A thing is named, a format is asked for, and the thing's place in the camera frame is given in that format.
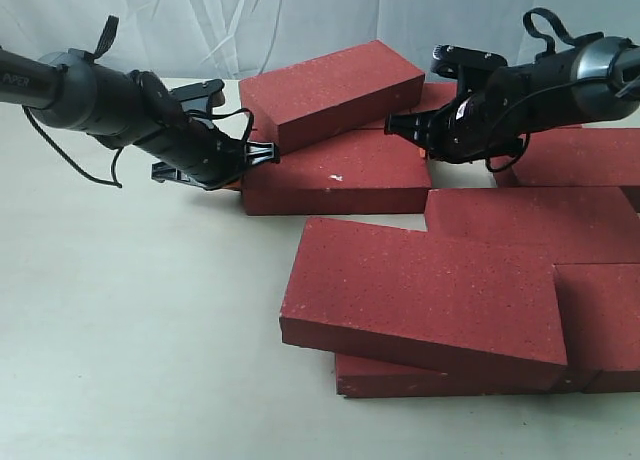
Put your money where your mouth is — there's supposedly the wrinkled blue backdrop cloth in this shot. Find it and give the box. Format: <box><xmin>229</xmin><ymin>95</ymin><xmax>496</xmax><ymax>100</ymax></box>
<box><xmin>1</xmin><ymin>0</ymin><xmax>639</xmax><ymax>79</ymax></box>

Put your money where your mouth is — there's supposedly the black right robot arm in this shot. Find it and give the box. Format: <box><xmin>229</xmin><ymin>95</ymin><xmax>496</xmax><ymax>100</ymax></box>
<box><xmin>384</xmin><ymin>36</ymin><xmax>639</xmax><ymax>164</ymax></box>

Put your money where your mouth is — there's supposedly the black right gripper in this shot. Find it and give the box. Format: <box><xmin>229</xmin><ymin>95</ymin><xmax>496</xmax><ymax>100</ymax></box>
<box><xmin>384</xmin><ymin>92</ymin><xmax>523</xmax><ymax>164</ymax></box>

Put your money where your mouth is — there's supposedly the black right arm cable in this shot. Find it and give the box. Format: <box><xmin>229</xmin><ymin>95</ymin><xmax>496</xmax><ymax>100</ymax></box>
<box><xmin>484</xmin><ymin>8</ymin><xmax>640</xmax><ymax>173</ymax></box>

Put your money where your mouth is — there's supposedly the red brick with white chip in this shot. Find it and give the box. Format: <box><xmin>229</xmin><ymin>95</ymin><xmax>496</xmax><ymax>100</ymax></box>
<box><xmin>241</xmin><ymin>129</ymin><xmax>432</xmax><ymax>216</ymax></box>

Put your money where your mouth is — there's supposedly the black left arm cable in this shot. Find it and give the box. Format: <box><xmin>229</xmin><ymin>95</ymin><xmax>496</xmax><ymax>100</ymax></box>
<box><xmin>22</xmin><ymin>14</ymin><xmax>254</xmax><ymax>189</ymax></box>

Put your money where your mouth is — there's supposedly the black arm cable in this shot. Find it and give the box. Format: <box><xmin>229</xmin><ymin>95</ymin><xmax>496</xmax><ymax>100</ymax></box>
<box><xmin>22</xmin><ymin>14</ymin><xmax>254</xmax><ymax>189</ymax></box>
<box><xmin>484</xmin><ymin>8</ymin><xmax>640</xmax><ymax>173</ymax></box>

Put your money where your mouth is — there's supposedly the front left base brick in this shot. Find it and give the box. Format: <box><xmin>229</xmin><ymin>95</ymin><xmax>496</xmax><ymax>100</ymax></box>
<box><xmin>332</xmin><ymin>352</ymin><xmax>604</xmax><ymax>398</ymax></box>

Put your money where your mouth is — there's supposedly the front right base brick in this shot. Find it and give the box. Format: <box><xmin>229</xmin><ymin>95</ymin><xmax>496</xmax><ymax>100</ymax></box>
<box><xmin>552</xmin><ymin>263</ymin><xmax>639</xmax><ymax>393</ymax></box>

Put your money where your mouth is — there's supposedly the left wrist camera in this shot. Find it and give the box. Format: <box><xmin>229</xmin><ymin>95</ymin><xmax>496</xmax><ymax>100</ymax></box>
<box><xmin>169</xmin><ymin>79</ymin><xmax>226</xmax><ymax>113</ymax></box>

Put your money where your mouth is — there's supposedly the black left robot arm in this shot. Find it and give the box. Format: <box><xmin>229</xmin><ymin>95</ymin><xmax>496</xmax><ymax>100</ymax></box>
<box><xmin>1</xmin><ymin>49</ymin><xmax>280</xmax><ymax>190</ymax></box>

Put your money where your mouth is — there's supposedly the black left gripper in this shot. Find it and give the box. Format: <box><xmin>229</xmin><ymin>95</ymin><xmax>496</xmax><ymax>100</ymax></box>
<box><xmin>135</xmin><ymin>119</ymin><xmax>279</xmax><ymax>191</ymax></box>

